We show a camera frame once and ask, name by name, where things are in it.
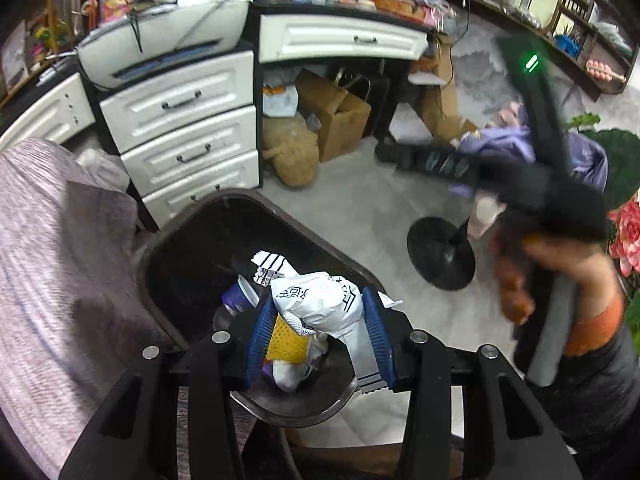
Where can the person's right hand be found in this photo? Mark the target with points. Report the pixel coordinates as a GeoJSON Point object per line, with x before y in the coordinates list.
{"type": "Point", "coordinates": [565, 260]}

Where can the pink striped blanket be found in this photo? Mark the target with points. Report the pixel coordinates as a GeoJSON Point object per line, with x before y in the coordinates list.
{"type": "Point", "coordinates": [60, 270]}

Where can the wide white drawer with knobs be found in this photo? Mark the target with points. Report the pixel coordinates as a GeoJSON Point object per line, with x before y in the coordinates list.
{"type": "Point", "coordinates": [45, 112]}

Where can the white paper sheet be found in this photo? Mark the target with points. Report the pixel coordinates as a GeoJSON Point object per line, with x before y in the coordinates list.
{"type": "Point", "coordinates": [407, 125]}

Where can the yellow mesh sleeve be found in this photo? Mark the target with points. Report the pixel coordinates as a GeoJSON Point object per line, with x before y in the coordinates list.
{"type": "Point", "coordinates": [287, 340]}

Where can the cluttered wooden shelf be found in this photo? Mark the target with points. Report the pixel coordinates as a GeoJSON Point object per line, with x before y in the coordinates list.
{"type": "Point", "coordinates": [40, 25]}

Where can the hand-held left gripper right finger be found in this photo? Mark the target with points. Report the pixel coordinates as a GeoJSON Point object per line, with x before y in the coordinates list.
{"type": "Point", "coordinates": [380, 340]}

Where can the purple cloth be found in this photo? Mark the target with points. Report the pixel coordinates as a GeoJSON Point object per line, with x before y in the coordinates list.
{"type": "Point", "coordinates": [500, 142]}

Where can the pink artificial flower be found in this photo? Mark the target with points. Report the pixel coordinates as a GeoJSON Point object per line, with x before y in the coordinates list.
{"type": "Point", "coordinates": [627, 232]}

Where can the flattened cardboard box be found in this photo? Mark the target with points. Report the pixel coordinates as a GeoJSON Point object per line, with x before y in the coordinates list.
{"type": "Point", "coordinates": [445, 105]}

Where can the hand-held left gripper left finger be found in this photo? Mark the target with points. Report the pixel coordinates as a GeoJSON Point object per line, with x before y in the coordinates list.
{"type": "Point", "coordinates": [260, 345]}

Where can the burlap sack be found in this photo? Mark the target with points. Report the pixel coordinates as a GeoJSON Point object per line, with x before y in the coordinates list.
{"type": "Point", "coordinates": [292, 152]}

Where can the black round stand base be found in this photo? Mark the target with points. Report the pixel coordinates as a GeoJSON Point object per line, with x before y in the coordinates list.
{"type": "Point", "coordinates": [440, 255]}

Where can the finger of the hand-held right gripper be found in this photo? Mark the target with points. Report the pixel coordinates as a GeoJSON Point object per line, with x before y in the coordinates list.
{"type": "Point", "coordinates": [395, 155]}

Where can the green plant leaves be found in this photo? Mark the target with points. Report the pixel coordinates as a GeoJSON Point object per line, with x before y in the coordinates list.
{"type": "Point", "coordinates": [615, 155]}

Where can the open cardboard box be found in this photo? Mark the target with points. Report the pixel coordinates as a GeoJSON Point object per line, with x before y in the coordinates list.
{"type": "Point", "coordinates": [335, 120]}

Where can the small white plastic bag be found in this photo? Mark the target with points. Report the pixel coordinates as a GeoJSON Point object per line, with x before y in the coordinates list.
{"type": "Point", "coordinates": [280, 102]}

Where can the dark brown trash bin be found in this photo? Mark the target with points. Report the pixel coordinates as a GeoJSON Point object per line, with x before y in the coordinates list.
{"type": "Point", "coordinates": [200, 255]}

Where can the white printer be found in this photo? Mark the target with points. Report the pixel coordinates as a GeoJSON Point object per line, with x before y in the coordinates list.
{"type": "Point", "coordinates": [160, 45]}

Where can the person's right forearm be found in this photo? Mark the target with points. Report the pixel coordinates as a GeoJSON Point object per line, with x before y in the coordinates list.
{"type": "Point", "coordinates": [600, 380]}

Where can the pink polka dot cloth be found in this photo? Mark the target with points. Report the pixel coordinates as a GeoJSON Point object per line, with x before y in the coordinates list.
{"type": "Point", "coordinates": [482, 217]}

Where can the white striped wrapper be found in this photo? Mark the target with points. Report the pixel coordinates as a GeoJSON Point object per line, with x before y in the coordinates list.
{"type": "Point", "coordinates": [267, 267]}

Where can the dark wooden shelf unit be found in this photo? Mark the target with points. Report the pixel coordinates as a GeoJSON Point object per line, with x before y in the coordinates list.
{"type": "Point", "coordinates": [555, 5]}

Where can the crumpled white bag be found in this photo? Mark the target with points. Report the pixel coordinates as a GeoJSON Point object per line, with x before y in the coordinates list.
{"type": "Point", "coordinates": [102, 167]}

